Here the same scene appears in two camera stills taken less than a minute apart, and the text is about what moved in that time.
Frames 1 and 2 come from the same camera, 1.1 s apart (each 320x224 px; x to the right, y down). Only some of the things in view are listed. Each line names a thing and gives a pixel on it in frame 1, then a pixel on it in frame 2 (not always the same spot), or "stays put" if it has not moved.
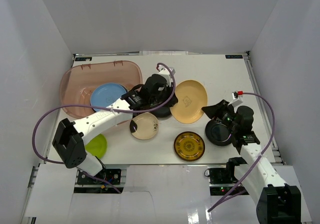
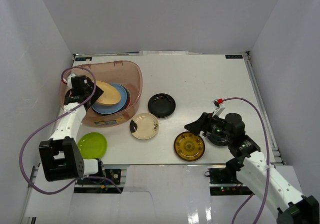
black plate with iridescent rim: x=218 y=133 stays put
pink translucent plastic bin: x=78 y=82 stays put
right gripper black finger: x=216 y=110 → x=198 y=125
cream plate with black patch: x=144 y=126 stays put
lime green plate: x=97 y=146 stays put
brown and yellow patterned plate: x=189 y=146 stays put
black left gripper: x=164 y=103 → x=92 y=93
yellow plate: x=192 y=96 → x=110 y=95
